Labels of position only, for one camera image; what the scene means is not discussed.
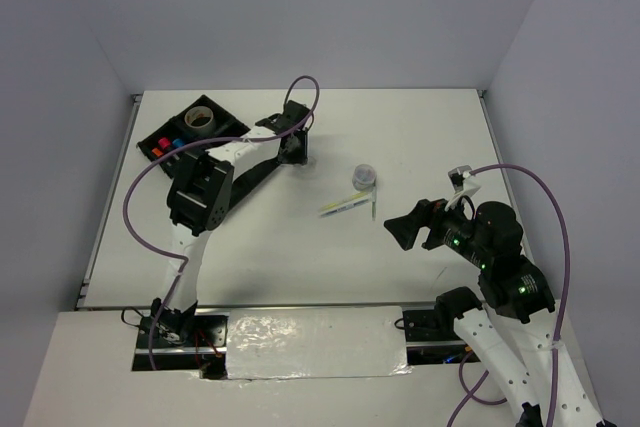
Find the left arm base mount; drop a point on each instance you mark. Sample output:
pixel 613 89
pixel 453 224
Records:
pixel 180 342

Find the yellow pen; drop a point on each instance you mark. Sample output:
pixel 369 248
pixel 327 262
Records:
pixel 342 202

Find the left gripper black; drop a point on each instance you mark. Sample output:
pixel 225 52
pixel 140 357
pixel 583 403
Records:
pixel 301 156

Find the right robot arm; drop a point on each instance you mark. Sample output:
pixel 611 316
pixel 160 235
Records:
pixel 510 325

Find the silver foil cover plate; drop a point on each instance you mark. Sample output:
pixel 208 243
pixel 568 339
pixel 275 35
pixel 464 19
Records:
pixel 310 343

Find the green pen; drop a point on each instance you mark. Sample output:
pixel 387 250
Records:
pixel 374 203

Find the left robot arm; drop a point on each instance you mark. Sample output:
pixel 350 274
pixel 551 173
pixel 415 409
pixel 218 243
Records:
pixel 207 185

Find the pink-capped highlighter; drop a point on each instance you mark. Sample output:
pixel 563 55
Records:
pixel 164 144

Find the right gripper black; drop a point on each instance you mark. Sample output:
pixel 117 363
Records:
pixel 427 212

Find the clear jar of pins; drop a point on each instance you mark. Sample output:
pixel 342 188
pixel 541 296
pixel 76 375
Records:
pixel 364 177

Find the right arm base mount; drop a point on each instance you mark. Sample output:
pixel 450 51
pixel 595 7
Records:
pixel 427 343

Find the black four-compartment organizer tray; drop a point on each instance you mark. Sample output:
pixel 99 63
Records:
pixel 227 125

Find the large clear tape roll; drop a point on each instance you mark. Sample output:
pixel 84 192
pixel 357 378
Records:
pixel 200 120

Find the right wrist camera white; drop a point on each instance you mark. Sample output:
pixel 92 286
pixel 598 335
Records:
pixel 464 183

